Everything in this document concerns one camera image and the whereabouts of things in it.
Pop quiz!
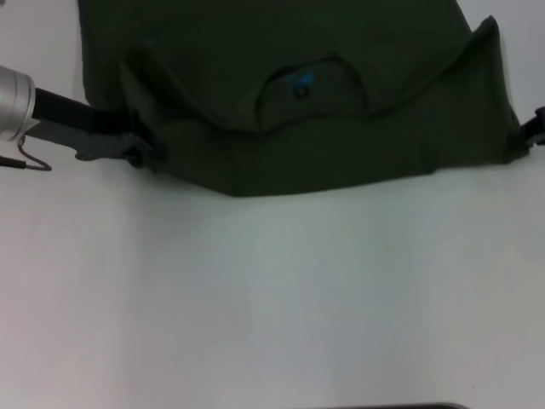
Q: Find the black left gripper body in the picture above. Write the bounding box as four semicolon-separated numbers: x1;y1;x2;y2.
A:
30;86;144;163

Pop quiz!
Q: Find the dark green FREE! t-shirt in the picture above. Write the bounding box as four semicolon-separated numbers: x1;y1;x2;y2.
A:
76;0;524;199

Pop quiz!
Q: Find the grey left arm cable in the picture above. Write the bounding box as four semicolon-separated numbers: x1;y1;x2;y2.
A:
0;135;53;172

